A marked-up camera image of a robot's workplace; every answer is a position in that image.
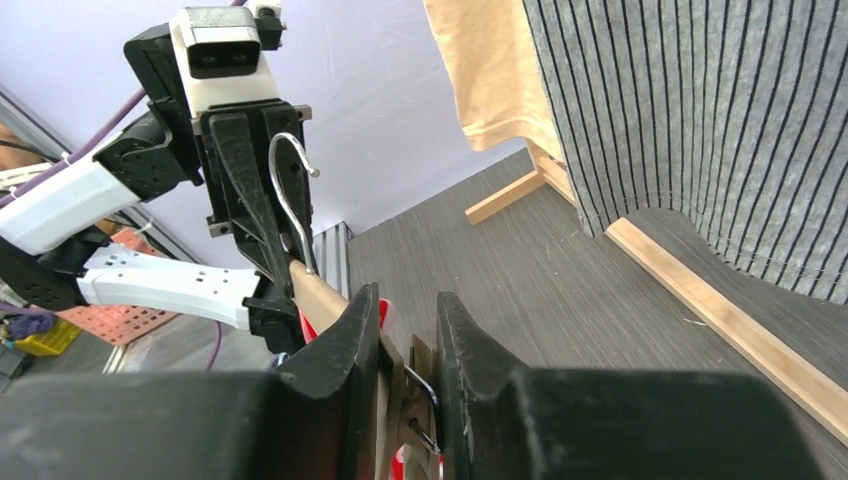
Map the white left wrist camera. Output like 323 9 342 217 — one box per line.
169 1 284 119

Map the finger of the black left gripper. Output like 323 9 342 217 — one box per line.
268 135 320 275
210 113 294 300

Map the grey striped underwear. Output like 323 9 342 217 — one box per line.
524 1 847 305

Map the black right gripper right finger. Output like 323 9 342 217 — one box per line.
436 292 822 479

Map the beige underwear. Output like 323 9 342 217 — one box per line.
423 0 564 162

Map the wooden clothes rack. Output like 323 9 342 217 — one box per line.
465 147 847 444

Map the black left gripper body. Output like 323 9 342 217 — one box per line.
198 100 313 265

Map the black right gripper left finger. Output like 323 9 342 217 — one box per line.
1 284 380 479

